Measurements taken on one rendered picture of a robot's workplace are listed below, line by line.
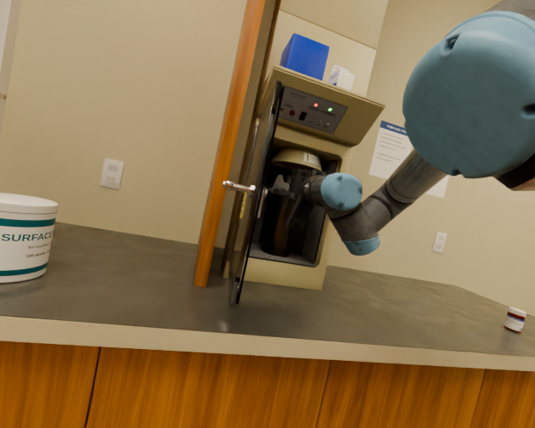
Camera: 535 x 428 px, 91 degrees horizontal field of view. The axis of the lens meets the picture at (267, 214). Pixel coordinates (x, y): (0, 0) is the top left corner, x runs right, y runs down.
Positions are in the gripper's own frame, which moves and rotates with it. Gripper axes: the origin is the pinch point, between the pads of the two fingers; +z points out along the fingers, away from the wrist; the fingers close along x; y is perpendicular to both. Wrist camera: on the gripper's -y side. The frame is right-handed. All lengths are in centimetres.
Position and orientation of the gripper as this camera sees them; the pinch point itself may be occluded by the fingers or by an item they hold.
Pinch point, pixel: (289, 195)
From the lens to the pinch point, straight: 86.6
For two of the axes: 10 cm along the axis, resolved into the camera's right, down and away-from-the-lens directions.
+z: -2.4, -1.0, 9.7
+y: 2.1, -9.8, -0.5
